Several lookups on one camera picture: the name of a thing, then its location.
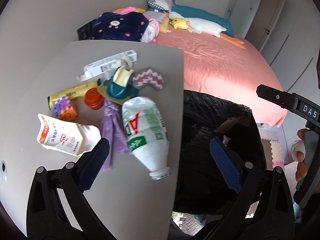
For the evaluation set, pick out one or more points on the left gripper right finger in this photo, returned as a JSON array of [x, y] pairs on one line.
[[254, 203]]

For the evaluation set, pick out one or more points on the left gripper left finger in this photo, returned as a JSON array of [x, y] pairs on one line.
[[57, 208]]

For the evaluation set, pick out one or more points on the white red milk carton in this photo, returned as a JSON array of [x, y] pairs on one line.
[[68, 137]]

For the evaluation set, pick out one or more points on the purple plastic bag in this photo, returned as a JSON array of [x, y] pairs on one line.
[[112, 129]]

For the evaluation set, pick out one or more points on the purple orange foam cube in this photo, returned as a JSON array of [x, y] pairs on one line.
[[64, 110]]

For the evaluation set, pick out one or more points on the orange red bottle cap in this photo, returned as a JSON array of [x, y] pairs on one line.
[[93, 99]]

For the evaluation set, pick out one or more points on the yellow snack wrapper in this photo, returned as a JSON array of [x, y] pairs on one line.
[[72, 93]]

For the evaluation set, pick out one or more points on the white green AD bottle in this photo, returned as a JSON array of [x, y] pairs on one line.
[[147, 135]]

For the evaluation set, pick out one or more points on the teal tape dispenser packaging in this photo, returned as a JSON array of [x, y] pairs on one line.
[[120, 87]]

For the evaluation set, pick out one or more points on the white long cardboard box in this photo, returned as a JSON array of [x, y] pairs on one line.
[[104, 66]]

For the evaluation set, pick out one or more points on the black trash bag bin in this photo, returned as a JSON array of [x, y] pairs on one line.
[[212, 134]]

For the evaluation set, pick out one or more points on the person's right hand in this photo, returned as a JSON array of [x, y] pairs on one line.
[[298, 155]]

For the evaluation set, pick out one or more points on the colourful foam floor mat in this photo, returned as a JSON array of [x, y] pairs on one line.
[[272, 148]]

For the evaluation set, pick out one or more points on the pink bed sheet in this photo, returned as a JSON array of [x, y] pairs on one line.
[[218, 68]]

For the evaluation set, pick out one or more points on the navy patterned fleece blanket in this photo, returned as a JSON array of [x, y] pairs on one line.
[[124, 27]]

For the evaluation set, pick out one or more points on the yellow duck plush toy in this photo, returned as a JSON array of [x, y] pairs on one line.
[[180, 23]]

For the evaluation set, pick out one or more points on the teal pillow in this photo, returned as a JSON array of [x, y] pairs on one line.
[[190, 12]]

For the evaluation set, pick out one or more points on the patchwork checkered pillow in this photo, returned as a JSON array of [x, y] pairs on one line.
[[163, 5]]

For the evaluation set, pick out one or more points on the black wall socket panel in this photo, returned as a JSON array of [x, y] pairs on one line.
[[85, 32]]

